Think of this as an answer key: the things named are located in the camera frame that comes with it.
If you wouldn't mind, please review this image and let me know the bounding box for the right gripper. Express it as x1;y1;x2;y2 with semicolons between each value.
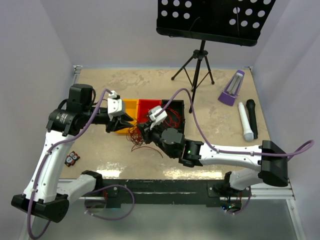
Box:
137;119;176;159

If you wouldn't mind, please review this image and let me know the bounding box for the orange plastic bin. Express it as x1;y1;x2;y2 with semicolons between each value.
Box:
113;98;140;136

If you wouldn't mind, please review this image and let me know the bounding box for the black plastic bin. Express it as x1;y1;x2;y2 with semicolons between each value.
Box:
160;100;186;134

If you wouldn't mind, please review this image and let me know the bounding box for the red plastic bin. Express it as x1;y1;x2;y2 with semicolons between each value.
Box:
137;99;162;124

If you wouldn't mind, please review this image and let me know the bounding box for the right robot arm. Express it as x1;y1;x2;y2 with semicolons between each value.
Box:
137;123;289;197

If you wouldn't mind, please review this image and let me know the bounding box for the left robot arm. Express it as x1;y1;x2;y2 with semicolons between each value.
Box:
11;83;133;223

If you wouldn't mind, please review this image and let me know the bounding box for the small printed sticker card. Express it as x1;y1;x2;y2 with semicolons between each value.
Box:
64;151;81;167

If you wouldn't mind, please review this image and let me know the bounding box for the purple metronome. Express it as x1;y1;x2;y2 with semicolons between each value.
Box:
218;70;245;107

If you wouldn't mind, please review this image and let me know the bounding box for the white microphone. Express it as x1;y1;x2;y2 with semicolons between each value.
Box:
238;102;254;142

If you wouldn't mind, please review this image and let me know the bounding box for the black microphone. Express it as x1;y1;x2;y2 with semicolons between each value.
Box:
246;99;258;140

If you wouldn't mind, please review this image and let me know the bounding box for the black music stand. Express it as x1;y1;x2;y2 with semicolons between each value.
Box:
155;0;277;114

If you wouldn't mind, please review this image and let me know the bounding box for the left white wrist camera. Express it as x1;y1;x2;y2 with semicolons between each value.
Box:
107;90;126;118

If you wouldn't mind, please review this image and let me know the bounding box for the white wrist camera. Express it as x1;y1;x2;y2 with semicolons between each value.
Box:
147;105;168;130
107;90;126;118

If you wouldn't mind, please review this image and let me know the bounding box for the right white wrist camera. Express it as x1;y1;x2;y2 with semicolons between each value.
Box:
147;105;168;130

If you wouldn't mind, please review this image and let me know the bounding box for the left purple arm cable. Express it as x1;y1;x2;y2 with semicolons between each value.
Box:
26;88;113;239

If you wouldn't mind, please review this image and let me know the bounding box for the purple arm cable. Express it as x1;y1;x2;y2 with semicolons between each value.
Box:
159;87;315;158
26;88;113;239

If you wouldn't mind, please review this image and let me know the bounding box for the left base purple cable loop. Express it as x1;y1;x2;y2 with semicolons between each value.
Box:
83;184;136;221

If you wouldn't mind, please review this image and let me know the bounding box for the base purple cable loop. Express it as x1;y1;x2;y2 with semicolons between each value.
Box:
83;184;136;221
224;187;255;216

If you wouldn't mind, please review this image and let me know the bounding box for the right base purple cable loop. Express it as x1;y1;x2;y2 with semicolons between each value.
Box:
224;187;255;216

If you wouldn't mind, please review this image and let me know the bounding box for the aluminium frame rail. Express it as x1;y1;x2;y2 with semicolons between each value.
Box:
30;177;297;201

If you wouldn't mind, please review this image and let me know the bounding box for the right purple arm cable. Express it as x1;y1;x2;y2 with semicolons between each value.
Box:
159;87;315;158

